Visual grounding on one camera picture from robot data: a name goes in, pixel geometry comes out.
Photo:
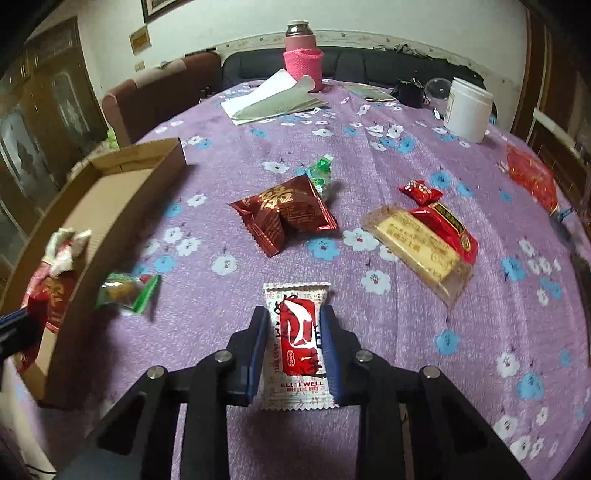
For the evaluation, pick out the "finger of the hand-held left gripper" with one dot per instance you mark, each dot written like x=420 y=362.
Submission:
x=16 y=332

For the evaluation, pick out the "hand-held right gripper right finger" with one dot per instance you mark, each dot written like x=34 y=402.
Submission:
x=330 y=355

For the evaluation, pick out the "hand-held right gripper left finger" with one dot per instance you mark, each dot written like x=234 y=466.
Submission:
x=258 y=350

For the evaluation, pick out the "white and red snack packet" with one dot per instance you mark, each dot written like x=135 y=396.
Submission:
x=298 y=332

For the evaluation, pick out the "bright red snack packet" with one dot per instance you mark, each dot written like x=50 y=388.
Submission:
x=51 y=300

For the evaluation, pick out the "dark red snack packet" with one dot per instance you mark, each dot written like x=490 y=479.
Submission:
x=281 y=217

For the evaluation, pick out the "yellow cake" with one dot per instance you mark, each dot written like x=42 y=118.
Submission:
x=415 y=240

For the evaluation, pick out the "cardboard box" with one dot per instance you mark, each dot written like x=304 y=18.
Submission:
x=111 y=207

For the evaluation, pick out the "small green candy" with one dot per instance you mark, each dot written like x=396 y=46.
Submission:
x=319 y=173

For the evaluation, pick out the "small red candy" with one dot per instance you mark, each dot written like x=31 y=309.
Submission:
x=420 y=191

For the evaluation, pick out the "purple floral tablecloth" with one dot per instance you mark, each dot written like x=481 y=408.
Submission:
x=369 y=323

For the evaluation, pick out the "pale white snack packet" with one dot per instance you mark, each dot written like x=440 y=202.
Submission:
x=64 y=249

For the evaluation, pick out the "green cloth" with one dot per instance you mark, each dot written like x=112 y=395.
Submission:
x=112 y=138

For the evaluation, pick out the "wooden cabinet with glass doors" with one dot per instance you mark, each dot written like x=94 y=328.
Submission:
x=46 y=106

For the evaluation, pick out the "grey-green folded paper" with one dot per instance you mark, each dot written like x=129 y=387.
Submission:
x=281 y=107

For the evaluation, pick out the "green booklet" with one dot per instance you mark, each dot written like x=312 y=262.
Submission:
x=369 y=92

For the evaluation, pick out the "red plastic bag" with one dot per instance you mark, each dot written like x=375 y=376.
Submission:
x=531 y=177

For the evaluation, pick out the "small black object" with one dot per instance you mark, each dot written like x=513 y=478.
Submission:
x=563 y=215

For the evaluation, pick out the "small black case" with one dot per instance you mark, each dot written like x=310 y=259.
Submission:
x=410 y=93

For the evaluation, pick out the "brown armchair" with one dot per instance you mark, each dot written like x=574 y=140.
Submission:
x=152 y=87

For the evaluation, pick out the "white plastic jar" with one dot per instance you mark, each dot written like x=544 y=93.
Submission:
x=467 y=110

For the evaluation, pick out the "clear glass cup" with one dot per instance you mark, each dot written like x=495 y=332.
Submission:
x=436 y=90

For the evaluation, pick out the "pink sleeved thermos bottle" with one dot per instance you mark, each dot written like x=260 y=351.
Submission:
x=302 y=64

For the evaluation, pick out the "black leather sofa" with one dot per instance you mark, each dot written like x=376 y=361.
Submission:
x=351 y=64

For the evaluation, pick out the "dark cloth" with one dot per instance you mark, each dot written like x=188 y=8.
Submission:
x=406 y=50

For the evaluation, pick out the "white board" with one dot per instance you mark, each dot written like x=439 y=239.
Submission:
x=554 y=127

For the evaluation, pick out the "brown wooden door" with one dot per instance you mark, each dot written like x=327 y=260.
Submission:
x=561 y=69

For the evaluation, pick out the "wall outlet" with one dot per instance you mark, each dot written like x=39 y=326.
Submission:
x=139 y=65

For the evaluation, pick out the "yellow wall plaque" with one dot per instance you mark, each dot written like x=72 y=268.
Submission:
x=140 y=40

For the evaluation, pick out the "framed wall picture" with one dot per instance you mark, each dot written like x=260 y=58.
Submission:
x=159 y=7

